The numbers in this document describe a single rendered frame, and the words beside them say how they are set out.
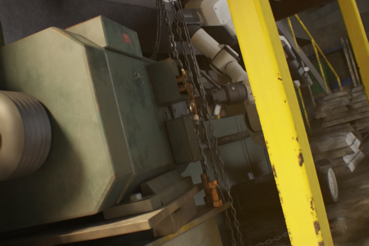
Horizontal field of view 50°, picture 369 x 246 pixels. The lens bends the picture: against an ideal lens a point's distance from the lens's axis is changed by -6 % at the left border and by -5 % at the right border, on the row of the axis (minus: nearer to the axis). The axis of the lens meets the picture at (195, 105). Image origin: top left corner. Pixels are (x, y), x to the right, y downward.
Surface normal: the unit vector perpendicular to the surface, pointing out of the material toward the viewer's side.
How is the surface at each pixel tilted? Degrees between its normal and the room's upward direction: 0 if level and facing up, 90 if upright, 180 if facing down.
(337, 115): 68
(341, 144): 61
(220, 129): 90
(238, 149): 90
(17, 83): 90
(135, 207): 90
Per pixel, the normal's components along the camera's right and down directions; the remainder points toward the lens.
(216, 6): 0.61, 0.11
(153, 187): 0.71, -0.69
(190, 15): 0.32, -0.48
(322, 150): -0.43, -0.43
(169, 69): -0.25, -0.02
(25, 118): 0.04, -0.14
